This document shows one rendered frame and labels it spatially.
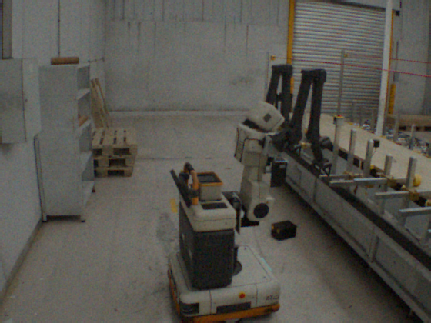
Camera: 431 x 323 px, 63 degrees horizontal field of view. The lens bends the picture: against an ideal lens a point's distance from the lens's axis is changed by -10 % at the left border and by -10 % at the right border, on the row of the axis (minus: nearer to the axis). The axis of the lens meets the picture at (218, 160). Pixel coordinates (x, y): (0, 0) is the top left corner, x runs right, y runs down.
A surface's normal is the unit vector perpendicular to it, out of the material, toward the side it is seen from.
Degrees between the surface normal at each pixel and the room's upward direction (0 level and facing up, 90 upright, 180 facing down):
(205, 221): 90
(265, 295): 90
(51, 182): 90
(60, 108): 90
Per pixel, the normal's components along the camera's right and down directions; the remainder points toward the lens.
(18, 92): 0.18, 0.28
